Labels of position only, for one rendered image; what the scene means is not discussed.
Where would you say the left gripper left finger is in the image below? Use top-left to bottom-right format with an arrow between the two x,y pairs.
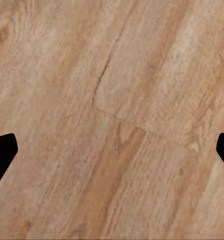
0,133 -> 18,180

